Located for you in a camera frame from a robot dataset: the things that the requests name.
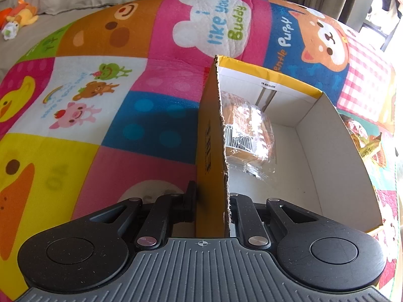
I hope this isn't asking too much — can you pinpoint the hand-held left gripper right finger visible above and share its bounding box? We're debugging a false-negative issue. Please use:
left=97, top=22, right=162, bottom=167
left=229, top=194, right=319, bottom=248

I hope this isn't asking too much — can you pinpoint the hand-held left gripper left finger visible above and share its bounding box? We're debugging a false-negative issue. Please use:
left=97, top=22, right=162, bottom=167
left=94, top=181, right=198, bottom=248

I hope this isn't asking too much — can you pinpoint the clear-wrapped brown biscuit packet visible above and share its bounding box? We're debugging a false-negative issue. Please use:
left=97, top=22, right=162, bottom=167
left=221, top=91, right=278, bottom=181

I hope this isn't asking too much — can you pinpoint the yellow cardboard box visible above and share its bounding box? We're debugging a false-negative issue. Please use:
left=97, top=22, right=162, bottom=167
left=195, top=54, right=385, bottom=238

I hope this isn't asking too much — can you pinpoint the clear bread packet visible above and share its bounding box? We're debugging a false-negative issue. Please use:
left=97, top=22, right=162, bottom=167
left=345, top=118, right=368, bottom=143

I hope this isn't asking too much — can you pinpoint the yellow snack packet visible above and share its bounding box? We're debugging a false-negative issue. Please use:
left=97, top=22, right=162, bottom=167
left=357, top=134, right=383, bottom=167

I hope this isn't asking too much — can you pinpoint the colourful cartoon printed play mat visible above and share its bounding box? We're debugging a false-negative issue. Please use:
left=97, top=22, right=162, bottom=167
left=0, top=0, right=403, bottom=293

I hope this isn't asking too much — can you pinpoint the small white plush toy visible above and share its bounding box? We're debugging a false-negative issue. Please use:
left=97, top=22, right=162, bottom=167
left=2, top=21, right=21, bottom=40

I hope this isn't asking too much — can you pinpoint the orange plush toy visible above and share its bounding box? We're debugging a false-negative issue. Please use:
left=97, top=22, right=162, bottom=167
left=0, top=0, right=39, bottom=26

